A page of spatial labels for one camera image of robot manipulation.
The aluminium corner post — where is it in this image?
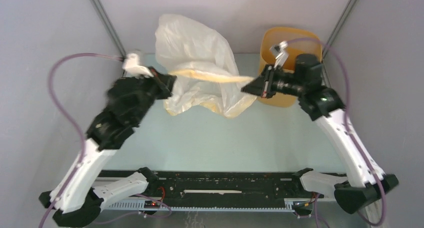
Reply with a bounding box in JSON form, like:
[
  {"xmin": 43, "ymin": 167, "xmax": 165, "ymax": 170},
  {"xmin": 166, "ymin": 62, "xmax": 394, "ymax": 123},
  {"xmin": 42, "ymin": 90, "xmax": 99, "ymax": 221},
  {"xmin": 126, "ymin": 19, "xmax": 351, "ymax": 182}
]
[
  {"xmin": 89, "ymin": 0, "xmax": 127, "ymax": 61},
  {"xmin": 326, "ymin": 0, "xmax": 359, "ymax": 46}
]

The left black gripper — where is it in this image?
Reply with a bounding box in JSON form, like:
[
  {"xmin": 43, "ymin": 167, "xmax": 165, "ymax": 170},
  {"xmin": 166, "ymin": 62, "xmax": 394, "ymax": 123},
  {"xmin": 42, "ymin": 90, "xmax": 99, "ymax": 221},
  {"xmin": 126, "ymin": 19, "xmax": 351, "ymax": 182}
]
[{"xmin": 135, "ymin": 65, "xmax": 181, "ymax": 123}]

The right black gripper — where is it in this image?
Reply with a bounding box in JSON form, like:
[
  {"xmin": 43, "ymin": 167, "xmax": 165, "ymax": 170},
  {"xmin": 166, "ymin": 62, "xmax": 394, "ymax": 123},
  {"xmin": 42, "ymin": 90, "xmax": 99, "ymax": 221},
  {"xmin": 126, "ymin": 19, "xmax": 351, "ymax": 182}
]
[{"xmin": 241, "ymin": 64, "xmax": 303, "ymax": 98}]

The left aluminium corner post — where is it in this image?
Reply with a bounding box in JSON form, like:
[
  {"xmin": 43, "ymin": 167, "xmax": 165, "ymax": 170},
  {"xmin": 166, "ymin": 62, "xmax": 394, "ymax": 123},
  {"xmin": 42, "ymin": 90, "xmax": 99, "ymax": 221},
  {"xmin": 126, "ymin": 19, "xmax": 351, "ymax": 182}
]
[{"xmin": 89, "ymin": 0, "xmax": 127, "ymax": 61}]

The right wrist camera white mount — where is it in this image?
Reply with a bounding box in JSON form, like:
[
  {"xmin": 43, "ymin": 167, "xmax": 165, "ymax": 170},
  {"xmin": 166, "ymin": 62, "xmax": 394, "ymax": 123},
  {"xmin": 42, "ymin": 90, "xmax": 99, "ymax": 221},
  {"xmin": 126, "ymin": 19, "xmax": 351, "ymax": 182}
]
[{"xmin": 269, "ymin": 41, "xmax": 289, "ymax": 70}]

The right aluminium corner post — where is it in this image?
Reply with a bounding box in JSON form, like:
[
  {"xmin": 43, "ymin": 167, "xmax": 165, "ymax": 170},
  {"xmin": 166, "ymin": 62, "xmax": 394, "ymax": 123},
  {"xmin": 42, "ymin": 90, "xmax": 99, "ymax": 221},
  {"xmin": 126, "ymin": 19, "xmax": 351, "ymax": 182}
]
[{"xmin": 326, "ymin": 0, "xmax": 359, "ymax": 46}]

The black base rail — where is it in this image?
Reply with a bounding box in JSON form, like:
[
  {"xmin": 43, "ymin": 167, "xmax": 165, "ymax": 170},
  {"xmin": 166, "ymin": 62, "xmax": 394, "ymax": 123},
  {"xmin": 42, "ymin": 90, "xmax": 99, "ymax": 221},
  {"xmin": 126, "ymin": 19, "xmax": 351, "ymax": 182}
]
[{"xmin": 99, "ymin": 169, "xmax": 335, "ymax": 210}]

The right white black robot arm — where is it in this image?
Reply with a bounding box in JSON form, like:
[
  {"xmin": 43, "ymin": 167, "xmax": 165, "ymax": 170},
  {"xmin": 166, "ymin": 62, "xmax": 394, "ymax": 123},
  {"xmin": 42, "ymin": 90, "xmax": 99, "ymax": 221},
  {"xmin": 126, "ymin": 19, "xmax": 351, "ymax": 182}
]
[{"xmin": 241, "ymin": 53, "xmax": 399, "ymax": 214}]

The white slotted cable duct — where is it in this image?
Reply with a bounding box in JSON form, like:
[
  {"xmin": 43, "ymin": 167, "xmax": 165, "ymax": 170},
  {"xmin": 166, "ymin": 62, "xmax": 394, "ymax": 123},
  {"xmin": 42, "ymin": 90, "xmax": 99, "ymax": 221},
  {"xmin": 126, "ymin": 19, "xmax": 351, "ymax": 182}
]
[{"xmin": 107, "ymin": 200, "xmax": 311, "ymax": 213}]

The translucent white yellow trash bag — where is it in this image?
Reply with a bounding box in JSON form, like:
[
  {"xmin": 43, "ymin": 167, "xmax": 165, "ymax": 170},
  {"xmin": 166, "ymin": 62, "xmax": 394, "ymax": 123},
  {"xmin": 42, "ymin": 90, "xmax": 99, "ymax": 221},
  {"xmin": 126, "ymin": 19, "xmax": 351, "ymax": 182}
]
[{"xmin": 155, "ymin": 14, "xmax": 257, "ymax": 118}]

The orange plastic trash bin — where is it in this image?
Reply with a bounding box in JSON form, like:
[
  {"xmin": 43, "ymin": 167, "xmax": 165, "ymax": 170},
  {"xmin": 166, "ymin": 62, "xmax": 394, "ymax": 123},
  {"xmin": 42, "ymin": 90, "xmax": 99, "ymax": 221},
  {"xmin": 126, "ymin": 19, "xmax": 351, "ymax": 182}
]
[{"xmin": 258, "ymin": 27, "xmax": 322, "ymax": 107}]

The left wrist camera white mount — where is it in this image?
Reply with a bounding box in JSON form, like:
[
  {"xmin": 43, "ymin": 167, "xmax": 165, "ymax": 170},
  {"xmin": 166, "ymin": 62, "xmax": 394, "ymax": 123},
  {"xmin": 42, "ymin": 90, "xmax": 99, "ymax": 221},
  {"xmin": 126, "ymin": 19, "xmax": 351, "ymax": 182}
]
[{"xmin": 122, "ymin": 50, "xmax": 154, "ymax": 78}]

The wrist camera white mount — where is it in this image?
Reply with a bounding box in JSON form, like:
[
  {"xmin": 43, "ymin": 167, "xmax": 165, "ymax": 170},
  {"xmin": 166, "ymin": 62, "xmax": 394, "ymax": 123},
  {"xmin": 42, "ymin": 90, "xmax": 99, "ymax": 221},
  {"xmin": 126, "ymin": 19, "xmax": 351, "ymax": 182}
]
[
  {"xmin": 269, "ymin": 41, "xmax": 289, "ymax": 70},
  {"xmin": 122, "ymin": 50, "xmax": 154, "ymax": 78}
]

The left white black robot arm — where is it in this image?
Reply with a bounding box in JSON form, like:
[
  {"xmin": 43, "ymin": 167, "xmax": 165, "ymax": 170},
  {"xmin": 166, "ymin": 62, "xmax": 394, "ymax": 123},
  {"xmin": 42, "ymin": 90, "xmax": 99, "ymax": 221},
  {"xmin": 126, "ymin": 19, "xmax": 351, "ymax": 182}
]
[{"xmin": 39, "ymin": 67, "xmax": 177, "ymax": 228}]

